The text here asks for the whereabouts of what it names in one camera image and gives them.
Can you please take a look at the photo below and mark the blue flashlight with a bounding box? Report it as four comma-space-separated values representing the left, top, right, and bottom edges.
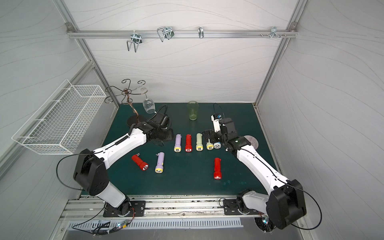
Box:
213, 142, 222, 149

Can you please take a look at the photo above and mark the pale green flashlight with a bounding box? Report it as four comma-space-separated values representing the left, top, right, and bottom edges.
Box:
196, 133, 204, 152
206, 139, 214, 151

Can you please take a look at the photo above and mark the purple flashlight row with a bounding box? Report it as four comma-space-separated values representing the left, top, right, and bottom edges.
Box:
174, 134, 182, 153
155, 152, 165, 174

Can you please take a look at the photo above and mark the red flashlight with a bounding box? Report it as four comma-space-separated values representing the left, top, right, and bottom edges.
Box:
214, 158, 222, 180
185, 134, 193, 153
132, 153, 149, 171

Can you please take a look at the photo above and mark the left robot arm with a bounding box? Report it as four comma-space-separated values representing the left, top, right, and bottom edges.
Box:
73, 113, 175, 217

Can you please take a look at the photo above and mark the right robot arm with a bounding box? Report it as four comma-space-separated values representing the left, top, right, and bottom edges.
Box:
203, 113, 307, 233

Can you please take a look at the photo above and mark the clear wine glass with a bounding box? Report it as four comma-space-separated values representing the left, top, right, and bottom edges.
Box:
141, 88, 156, 114

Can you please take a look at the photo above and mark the pink striped bowl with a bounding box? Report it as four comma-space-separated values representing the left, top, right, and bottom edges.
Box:
245, 135, 259, 149

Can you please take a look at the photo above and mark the green glass tumbler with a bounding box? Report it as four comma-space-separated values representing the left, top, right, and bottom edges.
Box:
187, 101, 199, 121

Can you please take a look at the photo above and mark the metal wine glass rack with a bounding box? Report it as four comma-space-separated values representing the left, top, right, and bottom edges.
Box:
104, 79, 148, 127

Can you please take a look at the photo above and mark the metal hook clip left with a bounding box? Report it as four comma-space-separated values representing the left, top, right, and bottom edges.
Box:
127, 32, 143, 53

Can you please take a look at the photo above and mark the metal hook clip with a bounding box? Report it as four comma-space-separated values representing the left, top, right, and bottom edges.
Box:
127, 32, 143, 53
157, 26, 175, 42

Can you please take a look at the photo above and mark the metal hook clip centre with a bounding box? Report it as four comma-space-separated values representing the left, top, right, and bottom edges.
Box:
157, 26, 175, 42

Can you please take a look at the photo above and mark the white vent strip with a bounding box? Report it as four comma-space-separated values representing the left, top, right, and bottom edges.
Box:
68, 218, 243, 231

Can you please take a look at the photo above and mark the small metal clip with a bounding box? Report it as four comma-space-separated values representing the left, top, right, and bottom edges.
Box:
198, 27, 204, 39

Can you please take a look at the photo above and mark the metal clip right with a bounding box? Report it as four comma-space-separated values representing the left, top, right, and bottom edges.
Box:
260, 27, 286, 39

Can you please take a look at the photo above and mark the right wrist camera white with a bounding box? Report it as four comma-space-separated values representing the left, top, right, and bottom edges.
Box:
211, 113, 223, 133

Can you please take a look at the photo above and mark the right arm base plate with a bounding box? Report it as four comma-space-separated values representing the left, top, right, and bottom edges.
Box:
220, 198, 260, 216

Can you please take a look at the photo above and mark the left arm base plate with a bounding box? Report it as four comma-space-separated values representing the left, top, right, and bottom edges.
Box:
103, 201, 146, 218

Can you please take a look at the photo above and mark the white wire basket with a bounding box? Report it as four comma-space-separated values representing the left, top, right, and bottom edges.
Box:
12, 80, 106, 155

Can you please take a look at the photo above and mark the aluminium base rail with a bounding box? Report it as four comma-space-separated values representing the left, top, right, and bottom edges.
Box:
59, 195, 307, 222

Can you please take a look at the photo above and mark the aluminium top rail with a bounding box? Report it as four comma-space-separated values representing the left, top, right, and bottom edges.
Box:
67, 29, 299, 40

